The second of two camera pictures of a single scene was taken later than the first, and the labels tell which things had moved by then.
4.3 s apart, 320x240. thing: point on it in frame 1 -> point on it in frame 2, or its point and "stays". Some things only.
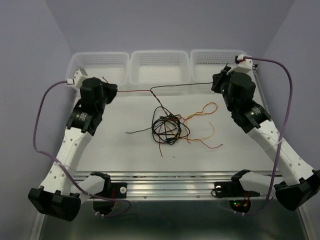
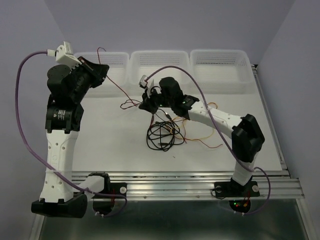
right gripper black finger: (219, 80) -> (147, 103)
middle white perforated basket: (163, 70) stays
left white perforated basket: (113, 67) stays
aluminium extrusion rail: (166, 184) stays
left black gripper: (112, 89) -> (98, 71)
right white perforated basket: (204, 64) stays
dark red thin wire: (168, 115) -> (124, 100)
